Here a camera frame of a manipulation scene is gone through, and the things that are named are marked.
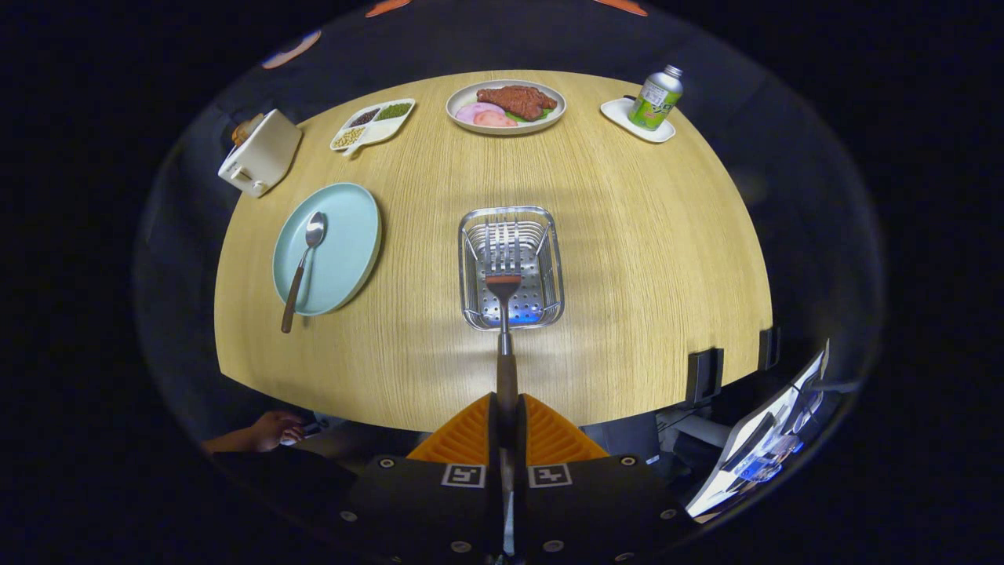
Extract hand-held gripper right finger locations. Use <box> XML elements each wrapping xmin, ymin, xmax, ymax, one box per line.
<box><xmin>514</xmin><ymin>392</ymin><xmax>683</xmax><ymax>564</ymax></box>

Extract white toaster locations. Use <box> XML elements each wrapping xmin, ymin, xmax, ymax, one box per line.
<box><xmin>218</xmin><ymin>108</ymin><xmax>304</xmax><ymax>199</ymax></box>

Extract toasted bread slice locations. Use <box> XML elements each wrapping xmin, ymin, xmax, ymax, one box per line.
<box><xmin>231</xmin><ymin>114</ymin><xmax>265</xmax><ymax>148</ymax></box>

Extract white oval food plate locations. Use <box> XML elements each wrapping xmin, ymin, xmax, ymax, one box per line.
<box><xmin>446</xmin><ymin>79</ymin><xmax>567</xmax><ymax>136</ymax></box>

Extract wooden handled metal fork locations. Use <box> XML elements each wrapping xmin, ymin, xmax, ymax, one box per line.
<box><xmin>480</xmin><ymin>221</ymin><xmax>525</xmax><ymax>556</ymax></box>

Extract small white tray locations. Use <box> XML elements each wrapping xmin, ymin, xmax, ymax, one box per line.
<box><xmin>600</xmin><ymin>96</ymin><xmax>677</xmax><ymax>144</ymax></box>

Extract computer monitor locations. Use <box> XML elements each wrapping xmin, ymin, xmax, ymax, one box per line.
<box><xmin>685</xmin><ymin>339</ymin><xmax>832</xmax><ymax>520</ymax></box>

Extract wooden handled metal spoon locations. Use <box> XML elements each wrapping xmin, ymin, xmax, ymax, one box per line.
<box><xmin>281</xmin><ymin>210</ymin><xmax>328</xmax><ymax>334</ymax></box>

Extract perforated metal basket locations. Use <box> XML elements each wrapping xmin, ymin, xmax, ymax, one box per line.
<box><xmin>458</xmin><ymin>206</ymin><xmax>566</xmax><ymax>332</ymax></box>

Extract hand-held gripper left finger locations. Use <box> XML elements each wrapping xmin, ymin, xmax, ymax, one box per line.
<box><xmin>333</xmin><ymin>392</ymin><xmax>504</xmax><ymax>564</ymax></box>

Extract dark box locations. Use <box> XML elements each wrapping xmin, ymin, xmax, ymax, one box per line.
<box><xmin>580</xmin><ymin>412</ymin><xmax>661</xmax><ymax>464</ymax></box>

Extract light blue round plate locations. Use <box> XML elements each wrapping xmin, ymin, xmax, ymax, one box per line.
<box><xmin>272</xmin><ymin>182</ymin><xmax>383</xmax><ymax>317</ymax></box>

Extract green labelled metal bottle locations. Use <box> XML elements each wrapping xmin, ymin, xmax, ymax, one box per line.
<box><xmin>627</xmin><ymin>64</ymin><xmax>684</xmax><ymax>132</ymax></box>

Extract pale pink ham slice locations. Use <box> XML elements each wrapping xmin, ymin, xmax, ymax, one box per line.
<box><xmin>456</xmin><ymin>102</ymin><xmax>507</xmax><ymax>125</ymax></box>

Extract brown steak piece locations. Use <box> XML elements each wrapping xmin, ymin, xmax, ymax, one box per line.
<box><xmin>477</xmin><ymin>85</ymin><xmax>558</xmax><ymax>122</ymax></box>

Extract white divided dish with beans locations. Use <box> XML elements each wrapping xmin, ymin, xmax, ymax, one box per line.
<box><xmin>329</xmin><ymin>98</ymin><xmax>417</xmax><ymax>158</ymax></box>

